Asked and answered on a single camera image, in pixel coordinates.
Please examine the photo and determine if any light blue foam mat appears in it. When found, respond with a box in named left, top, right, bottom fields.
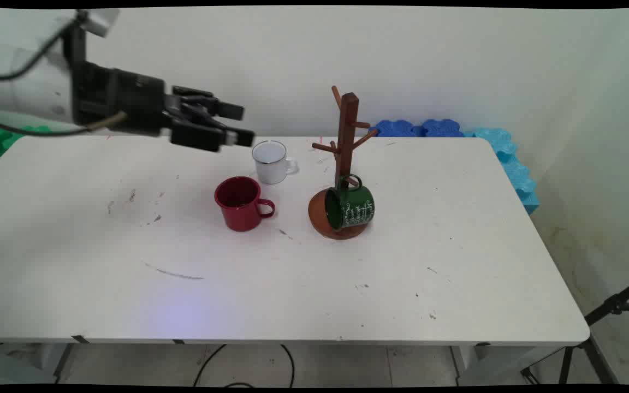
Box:
left=462, top=127, right=541, bottom=215

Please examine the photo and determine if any red enamel mug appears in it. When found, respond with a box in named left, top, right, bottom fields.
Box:
left=214, top=176, right=276, bottom=233

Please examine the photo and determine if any black floor cable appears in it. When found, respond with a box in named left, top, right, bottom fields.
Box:
left=193, top=343, right=295, bottom=389

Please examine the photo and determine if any black camera bracket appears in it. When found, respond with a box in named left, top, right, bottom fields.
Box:
left=62, top=12, right=89, bottom=67

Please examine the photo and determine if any black tripod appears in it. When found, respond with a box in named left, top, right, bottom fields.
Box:
left=520, top=273, right=629, bottom=386

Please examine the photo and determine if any black cable with beige end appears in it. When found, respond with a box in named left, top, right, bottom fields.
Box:
left=0, top=111, right=128, bottom=137

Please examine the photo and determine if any green enamel mug white print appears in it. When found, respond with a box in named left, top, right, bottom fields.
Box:
left=324, top=174, right=376, bottom=230

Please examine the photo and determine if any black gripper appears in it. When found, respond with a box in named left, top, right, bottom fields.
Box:
left=73, top=60, right=256, bottom=153

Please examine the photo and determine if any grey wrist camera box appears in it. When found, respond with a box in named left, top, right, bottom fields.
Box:
left=81, top=8, right=121, bottom=38

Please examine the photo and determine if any thin black cable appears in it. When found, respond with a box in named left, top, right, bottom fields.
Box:
left=0, top=17, right=79, bottom=82

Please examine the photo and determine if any brown wooden mug tree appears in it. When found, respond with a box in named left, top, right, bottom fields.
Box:
left=307, top=85, right=379, bottom=241

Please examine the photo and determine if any grey table leg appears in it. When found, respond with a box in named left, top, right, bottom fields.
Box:
left=52, top=343, right=76, bottom=384

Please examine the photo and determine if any green foam mat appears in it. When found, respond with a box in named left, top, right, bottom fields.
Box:
left=0, top=124, right=53, bottom=162

